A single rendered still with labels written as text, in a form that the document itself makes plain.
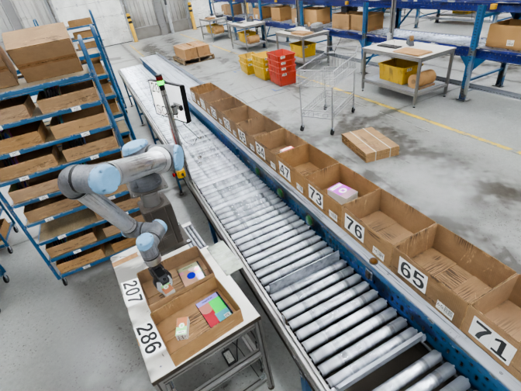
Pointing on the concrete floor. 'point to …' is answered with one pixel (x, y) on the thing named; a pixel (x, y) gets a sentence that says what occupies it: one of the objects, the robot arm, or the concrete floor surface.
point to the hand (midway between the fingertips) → (166, 288)
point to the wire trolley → (328, 84)
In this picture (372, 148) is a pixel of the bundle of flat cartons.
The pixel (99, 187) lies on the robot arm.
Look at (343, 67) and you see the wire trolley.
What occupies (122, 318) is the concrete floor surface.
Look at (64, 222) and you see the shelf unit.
